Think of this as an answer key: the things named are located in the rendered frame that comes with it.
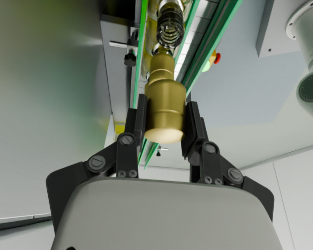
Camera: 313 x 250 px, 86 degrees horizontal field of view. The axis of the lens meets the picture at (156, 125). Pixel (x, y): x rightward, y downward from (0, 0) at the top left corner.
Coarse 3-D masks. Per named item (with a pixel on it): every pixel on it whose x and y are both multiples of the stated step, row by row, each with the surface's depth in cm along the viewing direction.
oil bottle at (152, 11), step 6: (150, 0) 20; (156, 0) 19; (180, 0) 19; (186, 0) 19; (192, 0) 20; (150, 6) 21; (156, 6) 20; (186, 6) 20; (150, 12) 21; (156, 12) 20; (186, 12) 20; (156, 18) 21; (186, 18) 21
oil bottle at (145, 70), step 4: (148, 16) 33; (144, 40) 31; (144, 44) 30; (144, 48) 29; (144, 52) 29; (144, 56) 29; (148, 56) 28; (144, 60) 29; (148, 60) 28; (144, 64) 29; (148, 64) 29; (144, 68) 29; (148, 68) 29; (144, 72) 30; (148, 72) 30; (144, 76) 31
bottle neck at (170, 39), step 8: (168, 0) 18; (176, 0) 19; (160, 8) 19; (168, 8) 18; (176, 8) 18; (160, 16) 18; (168, 16) 17; (176, 16) 17; (160, 24) 17; (168, 24) 17; (176, 24) 17; (160, 32) 17; (168, 32) 20; (176, 32) 19; (160, 40) 18; (168, 40) 19; (176, 40) 18; (168, 48) 19
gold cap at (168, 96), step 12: (156, 84) 14; (168, 84) 13; (180, 84) 14; (156, 96) 13; (168, 96) 13; (180, 96) 13; (156, 108) 13; (168, 108) 12; (180, 108) 13; (156, 120) 12; (168, 120) 12; (180, 120) 12; (156, 132) 12; (168, 132) 12; (180, 132) 12
